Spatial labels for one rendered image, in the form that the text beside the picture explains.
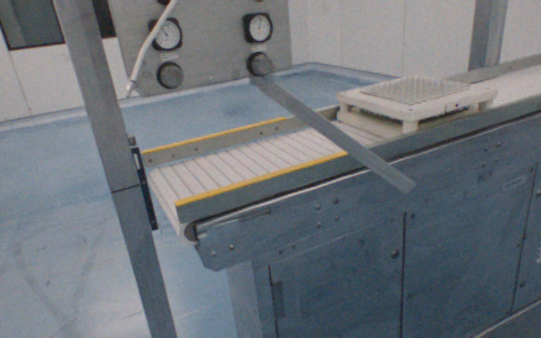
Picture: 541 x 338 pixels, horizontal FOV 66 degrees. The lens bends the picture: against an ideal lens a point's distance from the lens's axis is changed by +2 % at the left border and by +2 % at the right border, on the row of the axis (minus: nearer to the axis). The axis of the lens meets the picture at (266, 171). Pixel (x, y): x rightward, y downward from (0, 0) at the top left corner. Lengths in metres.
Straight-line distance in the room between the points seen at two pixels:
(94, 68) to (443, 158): 0.71
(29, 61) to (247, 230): 5.09
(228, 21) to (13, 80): 5.19
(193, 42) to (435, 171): 0.58
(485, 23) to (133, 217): 1.10
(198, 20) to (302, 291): 0.59
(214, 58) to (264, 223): 0.30
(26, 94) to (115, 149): 4.84
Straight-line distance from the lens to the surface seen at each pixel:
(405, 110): 0.87
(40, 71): 5.67
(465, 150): 0.98
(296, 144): 0.91
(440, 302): 1.26
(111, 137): 0.88
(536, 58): 1.59
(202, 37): 0.56
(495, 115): 1.01
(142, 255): 1.00
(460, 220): 1.15
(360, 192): 0.81
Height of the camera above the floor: 1.24
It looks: 24 degrees down
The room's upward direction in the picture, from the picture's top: 6 degrees counter-clockwise
